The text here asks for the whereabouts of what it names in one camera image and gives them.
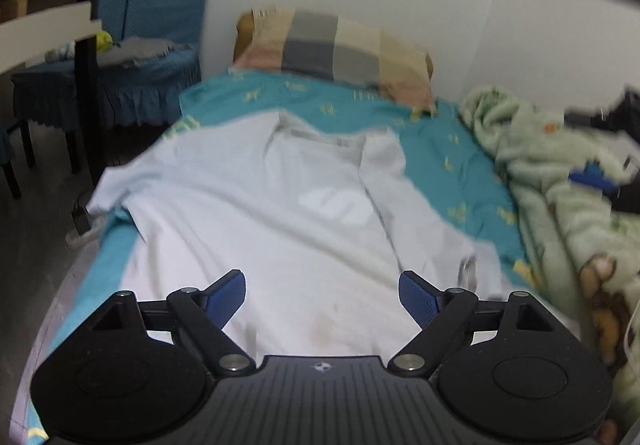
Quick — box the teal printed bed sheet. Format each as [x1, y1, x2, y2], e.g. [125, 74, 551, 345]
[25, 70, 541, 445]

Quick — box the green fleece blanket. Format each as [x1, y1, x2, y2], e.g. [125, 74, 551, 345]
[457, 85, 640, 445]

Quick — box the grey cloth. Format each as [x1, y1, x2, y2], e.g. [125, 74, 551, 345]
[97, 37, 193, 70]

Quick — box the white t-shirt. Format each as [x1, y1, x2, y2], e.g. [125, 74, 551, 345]
[87, 110, 511, 361]

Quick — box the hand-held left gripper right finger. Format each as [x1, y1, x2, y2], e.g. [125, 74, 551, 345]
[387, 271, 553, 378]

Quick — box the plaid pillow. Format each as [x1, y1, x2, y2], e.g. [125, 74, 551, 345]
[232, 7, 438, 113]

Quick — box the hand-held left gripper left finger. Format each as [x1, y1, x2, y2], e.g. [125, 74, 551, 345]
[92, 270, 257, 378]

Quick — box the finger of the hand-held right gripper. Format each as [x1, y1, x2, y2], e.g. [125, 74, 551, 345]
[569, 164, 640, 214]
[564, 87, 640, 146]

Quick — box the dark wooden table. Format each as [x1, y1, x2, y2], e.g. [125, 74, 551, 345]
[0, 0, 112, 200]

